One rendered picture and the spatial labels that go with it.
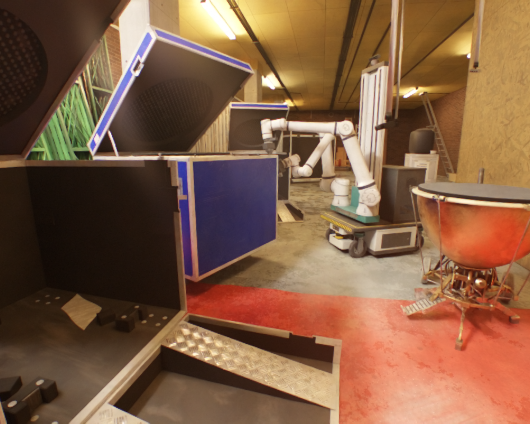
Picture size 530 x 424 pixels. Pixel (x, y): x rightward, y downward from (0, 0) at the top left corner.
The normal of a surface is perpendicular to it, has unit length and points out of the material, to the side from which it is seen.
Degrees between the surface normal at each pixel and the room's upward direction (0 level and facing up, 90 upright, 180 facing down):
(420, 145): 92
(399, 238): 90
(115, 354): 0
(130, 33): 90
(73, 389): 0
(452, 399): 0
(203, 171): 90
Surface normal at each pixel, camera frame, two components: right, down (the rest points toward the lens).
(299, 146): 0.33, 0.20
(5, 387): 0.00, -0.98
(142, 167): -0.25, 0.21
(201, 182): 0.84, 0.11
